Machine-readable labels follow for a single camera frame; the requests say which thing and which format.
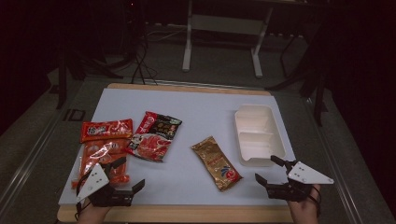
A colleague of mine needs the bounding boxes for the black metal stand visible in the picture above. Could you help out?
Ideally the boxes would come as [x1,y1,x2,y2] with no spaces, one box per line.
[267,31,331,127]

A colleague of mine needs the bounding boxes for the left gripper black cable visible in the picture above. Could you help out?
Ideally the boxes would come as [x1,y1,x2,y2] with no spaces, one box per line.
[74,169,94,220]

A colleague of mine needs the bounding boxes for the person's right hand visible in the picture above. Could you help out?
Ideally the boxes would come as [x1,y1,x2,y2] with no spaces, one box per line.
[287,184,322,224]

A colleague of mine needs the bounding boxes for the orange snack bag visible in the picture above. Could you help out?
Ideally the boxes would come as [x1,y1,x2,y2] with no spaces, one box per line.
[70,118,134,190]

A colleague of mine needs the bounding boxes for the white divided food container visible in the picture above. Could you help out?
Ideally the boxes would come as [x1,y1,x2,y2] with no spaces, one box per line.
[233,104,287,168]

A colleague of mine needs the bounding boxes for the white table mat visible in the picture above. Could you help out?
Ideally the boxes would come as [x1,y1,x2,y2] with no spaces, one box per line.
[58,88,297,207]

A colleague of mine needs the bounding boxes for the person's left hand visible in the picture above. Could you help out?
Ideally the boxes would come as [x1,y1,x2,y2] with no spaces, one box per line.
[78,201,112,224]

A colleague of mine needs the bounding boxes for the black floor cables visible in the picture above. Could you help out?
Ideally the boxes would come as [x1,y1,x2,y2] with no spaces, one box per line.
[130,31,160,86]

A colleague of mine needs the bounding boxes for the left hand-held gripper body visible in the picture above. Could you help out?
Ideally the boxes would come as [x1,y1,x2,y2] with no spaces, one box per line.
[76,162,134,208]

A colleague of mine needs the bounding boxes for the red and black sauce packet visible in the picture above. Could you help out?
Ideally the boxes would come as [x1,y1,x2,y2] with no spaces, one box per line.
[124,110,183,163]

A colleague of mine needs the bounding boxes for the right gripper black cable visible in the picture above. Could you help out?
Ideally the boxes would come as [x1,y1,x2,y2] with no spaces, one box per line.
[311,186,322,218]

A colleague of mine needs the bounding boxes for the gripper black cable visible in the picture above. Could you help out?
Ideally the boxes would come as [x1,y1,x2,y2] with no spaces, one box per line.
[74,169,94,220]
[311,186,322,218]

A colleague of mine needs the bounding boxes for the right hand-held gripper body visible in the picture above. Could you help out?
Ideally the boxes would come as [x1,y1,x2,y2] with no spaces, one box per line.
[265,160,335,203]

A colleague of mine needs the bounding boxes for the white metal stand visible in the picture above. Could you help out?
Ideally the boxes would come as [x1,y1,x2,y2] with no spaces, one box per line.
[181,0,275,78]

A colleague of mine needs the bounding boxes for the gold foil packet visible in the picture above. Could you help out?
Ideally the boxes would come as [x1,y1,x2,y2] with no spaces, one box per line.
[191,135,244,192]

